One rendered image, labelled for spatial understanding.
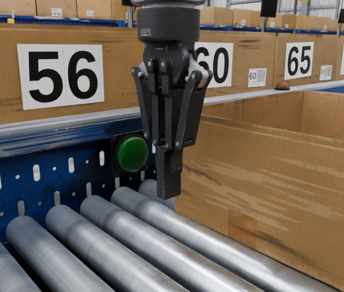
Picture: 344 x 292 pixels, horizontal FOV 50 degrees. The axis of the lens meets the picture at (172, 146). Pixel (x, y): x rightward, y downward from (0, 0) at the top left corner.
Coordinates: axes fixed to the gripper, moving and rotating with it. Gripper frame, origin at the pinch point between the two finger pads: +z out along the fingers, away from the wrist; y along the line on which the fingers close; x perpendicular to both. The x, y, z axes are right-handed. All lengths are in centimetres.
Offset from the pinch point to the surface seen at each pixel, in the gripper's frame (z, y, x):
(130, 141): 1.5, -21.4, 8.8
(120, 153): 3.5, -21.6, 6.5
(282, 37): -18, -29, 69
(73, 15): -57, -480, 233
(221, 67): -11, -29, 42
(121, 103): -4.4, -29.0, 12.0
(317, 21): -75, -481, 926
